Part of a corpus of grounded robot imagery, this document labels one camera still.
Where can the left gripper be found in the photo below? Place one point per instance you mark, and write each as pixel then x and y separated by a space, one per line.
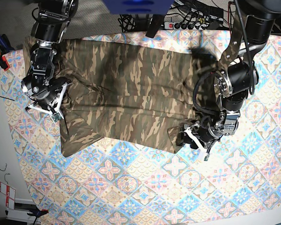
pixel 198 138

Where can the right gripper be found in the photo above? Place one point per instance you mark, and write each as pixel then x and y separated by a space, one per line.
pixel 46 99

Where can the camouflage T-shirt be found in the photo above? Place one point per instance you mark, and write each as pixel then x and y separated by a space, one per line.
pixel 132 93

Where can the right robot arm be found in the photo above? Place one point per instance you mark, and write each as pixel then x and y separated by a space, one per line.
pixel 51 23

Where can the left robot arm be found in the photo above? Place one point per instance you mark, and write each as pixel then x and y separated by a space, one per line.
pixel 236 76

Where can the red black clamp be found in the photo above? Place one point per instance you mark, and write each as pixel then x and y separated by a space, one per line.
pixel 5 47

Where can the patterned tile tablecloth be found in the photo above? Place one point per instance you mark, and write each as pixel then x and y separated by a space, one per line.
pixel 118 183

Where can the red white label card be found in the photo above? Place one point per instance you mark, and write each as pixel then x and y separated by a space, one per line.
pixel 9 194

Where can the white power strip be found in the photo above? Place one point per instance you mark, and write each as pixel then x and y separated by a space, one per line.
pixel 191 26

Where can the blue orange clamp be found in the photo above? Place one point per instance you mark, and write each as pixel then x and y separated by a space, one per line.
pixel 37 213

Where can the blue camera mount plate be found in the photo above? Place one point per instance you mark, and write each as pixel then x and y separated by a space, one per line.
pixel 120 7

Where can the black support post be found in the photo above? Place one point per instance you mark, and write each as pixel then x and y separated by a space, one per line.
pixel 155 24

